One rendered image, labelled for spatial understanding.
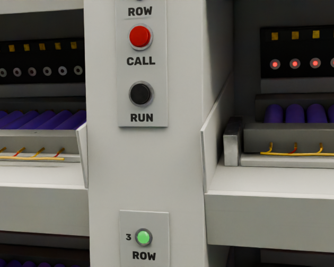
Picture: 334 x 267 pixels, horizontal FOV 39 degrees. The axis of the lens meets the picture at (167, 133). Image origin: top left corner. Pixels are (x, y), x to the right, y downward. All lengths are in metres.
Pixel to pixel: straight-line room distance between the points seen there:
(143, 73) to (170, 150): 0.06
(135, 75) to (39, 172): 0.13
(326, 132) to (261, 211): 0.10
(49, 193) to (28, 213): 0.03
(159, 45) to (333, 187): 0.17
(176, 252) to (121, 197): 0.06
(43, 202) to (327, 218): 0.23
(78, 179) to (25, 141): 0.08
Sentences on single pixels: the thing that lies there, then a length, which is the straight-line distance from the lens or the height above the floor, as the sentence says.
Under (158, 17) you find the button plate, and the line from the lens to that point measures 0.36.
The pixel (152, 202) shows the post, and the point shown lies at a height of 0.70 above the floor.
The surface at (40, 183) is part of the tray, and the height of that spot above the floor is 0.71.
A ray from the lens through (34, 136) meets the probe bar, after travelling 0.45.
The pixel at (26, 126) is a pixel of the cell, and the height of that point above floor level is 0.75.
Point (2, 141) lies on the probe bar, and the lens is 0.48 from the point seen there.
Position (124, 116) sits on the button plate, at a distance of 0.36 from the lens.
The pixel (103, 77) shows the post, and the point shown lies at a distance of 0.37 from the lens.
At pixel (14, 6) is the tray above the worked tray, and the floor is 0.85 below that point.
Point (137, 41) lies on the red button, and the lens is 0.36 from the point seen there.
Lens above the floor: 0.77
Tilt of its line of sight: 4 degrees down
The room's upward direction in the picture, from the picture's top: 1 degrees counter-clockwise
